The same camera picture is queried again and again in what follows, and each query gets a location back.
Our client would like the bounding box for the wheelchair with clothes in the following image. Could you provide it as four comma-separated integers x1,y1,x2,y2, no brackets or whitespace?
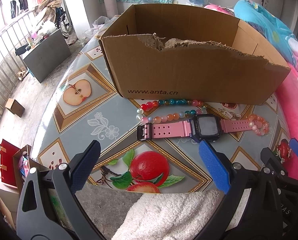
34,0,73,39

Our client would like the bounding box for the multicolour bead bracelet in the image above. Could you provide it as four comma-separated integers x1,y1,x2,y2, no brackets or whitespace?
135,98,208,124

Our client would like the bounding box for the pink strap smartwatch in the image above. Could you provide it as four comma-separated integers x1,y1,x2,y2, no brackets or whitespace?
137,114,260,143

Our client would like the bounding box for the white fleece sleeve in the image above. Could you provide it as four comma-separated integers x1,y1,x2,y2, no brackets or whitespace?
112,190,224,239

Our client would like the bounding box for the grey cabinet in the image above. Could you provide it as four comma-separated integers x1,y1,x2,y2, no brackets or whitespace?
21,29,71,83

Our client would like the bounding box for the brown cardboard box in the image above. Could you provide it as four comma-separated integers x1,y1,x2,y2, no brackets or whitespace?
99,4,290,105

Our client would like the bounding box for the red gift bag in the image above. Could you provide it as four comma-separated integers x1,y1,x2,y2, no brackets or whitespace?
0,139,20,187

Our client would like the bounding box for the blue floral quilt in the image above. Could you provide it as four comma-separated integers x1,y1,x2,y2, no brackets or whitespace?
233,0,298,71

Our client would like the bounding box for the small cardboard box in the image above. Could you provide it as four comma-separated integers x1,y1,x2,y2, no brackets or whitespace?
5,98,25,118

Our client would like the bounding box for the pink orange bead bracelet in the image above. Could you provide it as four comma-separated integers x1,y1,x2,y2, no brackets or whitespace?
246,113,270,137

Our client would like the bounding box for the fruit pattern tablecloth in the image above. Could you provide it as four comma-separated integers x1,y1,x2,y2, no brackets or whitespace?
30,37,298,193

